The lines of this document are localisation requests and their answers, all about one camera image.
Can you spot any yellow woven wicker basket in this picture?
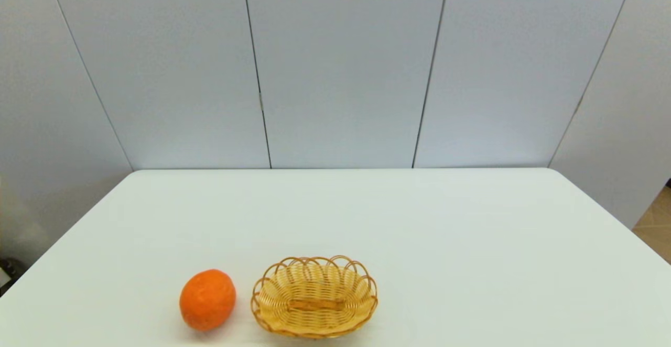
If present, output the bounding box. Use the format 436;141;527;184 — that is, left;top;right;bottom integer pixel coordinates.
250;255;379;340

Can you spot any orange fruit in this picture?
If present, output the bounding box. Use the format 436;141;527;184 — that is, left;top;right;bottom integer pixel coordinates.
179;269;237;332

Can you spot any dark object on floor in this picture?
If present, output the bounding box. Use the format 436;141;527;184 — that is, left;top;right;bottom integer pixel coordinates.
0;258;23;285

